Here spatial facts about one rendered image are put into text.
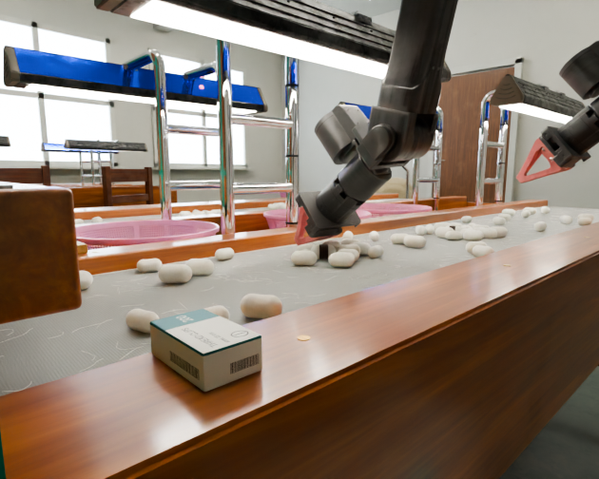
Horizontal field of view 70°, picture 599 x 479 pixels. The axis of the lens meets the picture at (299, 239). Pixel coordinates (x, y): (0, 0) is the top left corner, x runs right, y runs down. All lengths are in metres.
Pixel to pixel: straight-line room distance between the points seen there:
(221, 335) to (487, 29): 5.72
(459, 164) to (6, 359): 5.49
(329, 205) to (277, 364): 0.41
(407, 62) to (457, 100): 5.22
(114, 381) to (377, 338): 0.15
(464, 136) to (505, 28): 1.21
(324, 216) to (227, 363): 0.44
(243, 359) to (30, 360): 0.18
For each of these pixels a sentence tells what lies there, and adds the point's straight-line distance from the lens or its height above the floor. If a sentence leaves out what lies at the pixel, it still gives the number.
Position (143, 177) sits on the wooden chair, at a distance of 3.29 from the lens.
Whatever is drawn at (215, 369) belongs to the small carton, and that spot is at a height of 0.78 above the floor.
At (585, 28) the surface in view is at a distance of 5.55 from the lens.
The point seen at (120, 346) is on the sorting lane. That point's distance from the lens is 0.35.
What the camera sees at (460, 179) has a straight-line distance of 5.66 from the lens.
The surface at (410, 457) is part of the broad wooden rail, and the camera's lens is 0.32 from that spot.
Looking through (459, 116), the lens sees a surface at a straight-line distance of 5.73.
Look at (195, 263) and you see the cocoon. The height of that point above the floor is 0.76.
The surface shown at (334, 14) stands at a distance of 0.70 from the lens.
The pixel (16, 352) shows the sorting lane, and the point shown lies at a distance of 0.38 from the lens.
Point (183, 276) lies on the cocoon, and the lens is 0.51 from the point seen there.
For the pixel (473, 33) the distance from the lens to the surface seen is 5.92.
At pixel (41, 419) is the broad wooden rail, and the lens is 0.22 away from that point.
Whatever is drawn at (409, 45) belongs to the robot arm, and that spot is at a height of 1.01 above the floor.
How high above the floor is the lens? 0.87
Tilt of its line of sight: 9 degrees down
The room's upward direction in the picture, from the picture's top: straight up
